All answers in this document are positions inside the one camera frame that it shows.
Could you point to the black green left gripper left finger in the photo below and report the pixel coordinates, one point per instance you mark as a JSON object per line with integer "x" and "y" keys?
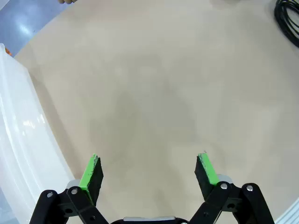
{"x": 87, "y": 177}

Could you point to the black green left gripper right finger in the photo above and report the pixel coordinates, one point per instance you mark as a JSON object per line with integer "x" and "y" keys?
{"x": 208, "y": 175}

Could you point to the person's right hand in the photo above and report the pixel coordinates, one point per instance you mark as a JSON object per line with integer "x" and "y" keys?
{"x": 67, "y": 2}

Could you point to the clear plastic storage bin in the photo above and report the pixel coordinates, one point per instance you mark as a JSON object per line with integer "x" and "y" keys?
{"x": 18, "y": 116}

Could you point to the aluminium frame rail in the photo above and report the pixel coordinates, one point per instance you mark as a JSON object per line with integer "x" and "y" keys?
{"x": 292, "y": 214}

